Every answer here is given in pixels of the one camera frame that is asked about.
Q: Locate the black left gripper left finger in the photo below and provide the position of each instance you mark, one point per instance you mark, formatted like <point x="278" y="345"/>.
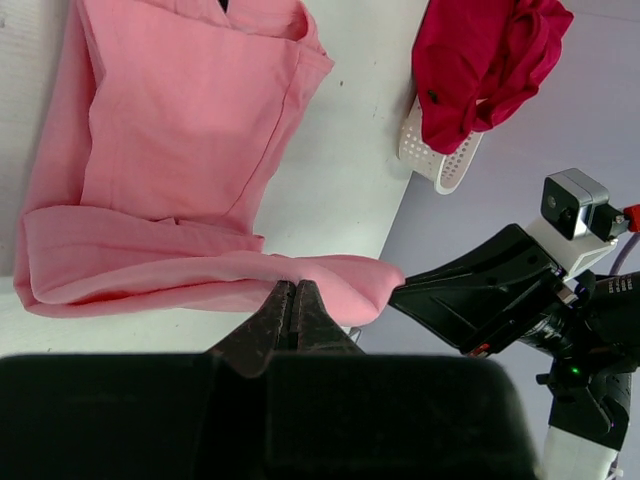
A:
<point x="140" y="416"/>

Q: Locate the red t-shirt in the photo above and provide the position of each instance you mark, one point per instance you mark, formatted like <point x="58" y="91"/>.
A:
<point x="475" y="63"/>

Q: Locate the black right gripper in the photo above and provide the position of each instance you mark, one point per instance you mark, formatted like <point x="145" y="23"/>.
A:
<point x="505" y="290"/>

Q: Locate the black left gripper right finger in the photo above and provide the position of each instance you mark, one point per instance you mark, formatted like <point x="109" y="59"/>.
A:
<point x="353" y="416"/>

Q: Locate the white plastic laundry basket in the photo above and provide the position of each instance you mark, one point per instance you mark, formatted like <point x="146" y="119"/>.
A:
<point x="446" y="172"/>

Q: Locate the pink t-shirt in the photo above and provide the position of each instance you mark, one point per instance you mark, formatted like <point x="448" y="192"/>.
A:
<point x="166" y="123"/>

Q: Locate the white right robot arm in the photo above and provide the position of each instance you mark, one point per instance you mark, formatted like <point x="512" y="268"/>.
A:
<point x="591" y="402"/>

